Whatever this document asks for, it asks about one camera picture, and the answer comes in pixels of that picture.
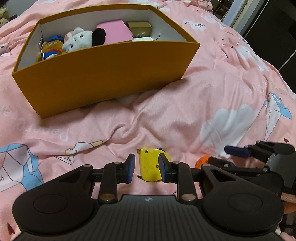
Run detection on yellow tape measure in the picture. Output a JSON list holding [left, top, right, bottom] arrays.
[[137, 148, 171, 182]]

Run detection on orange cardboard box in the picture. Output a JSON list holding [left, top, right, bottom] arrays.
[[12, 4, 200, 118]]

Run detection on orange round object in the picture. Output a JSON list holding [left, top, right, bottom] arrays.
[[195, 155, 211, 169]]

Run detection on white bunny plush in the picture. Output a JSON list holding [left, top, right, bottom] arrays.
[[62, 27, 106, 52]]

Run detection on blue yellow plush keychain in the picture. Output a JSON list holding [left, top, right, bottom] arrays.
[[37, 35, 64, 62]]

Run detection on pink fabric pouch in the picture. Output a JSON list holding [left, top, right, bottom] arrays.
[[96, 20, 133, 45]]

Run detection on person's right hand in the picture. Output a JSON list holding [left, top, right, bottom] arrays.
[[281, 193, 296, 214]]

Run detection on plush toys on shelf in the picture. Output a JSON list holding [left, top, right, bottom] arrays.
[[0, 5, 10, 27]]

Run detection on white flat box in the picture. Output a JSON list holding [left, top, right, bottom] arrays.
[[132, 37, 154, 42]]

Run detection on gold small box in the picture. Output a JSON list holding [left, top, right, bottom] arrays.
[[127, 21, 152, 38]]

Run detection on pink cloud-print duvet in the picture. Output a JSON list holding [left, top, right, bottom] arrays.
[[0, 0, 296, 241]]

